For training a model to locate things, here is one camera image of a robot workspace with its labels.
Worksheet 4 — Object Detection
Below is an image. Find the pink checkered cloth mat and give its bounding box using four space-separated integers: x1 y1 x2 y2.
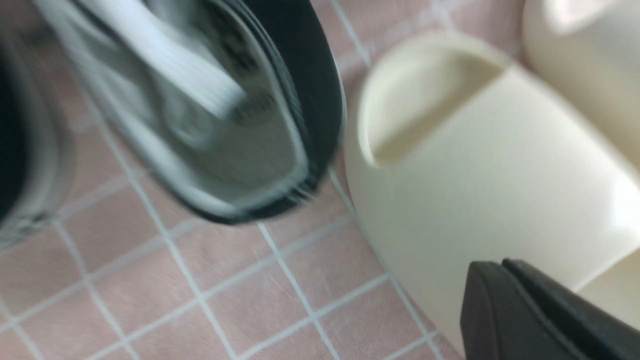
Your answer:
0 0 526 360

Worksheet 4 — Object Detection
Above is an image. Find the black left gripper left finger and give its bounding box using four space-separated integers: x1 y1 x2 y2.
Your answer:
460 261 589 360

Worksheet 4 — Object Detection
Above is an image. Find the cream right foam slipper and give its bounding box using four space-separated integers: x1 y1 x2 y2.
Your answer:
522 0 640 167

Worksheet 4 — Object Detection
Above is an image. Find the cream left foam slipper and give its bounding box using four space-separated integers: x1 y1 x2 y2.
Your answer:
344 32 640 354

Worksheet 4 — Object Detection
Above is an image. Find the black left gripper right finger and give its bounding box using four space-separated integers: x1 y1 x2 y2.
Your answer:
502 259 640 360

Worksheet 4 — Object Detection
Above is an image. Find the cream foam slipper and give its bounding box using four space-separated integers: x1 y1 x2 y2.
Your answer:
522 0 640 167
344 32 640 354

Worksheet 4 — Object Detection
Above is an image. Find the black canvas sneaker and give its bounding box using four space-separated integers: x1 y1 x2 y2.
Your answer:
34 0 346 224
0 27 75 251

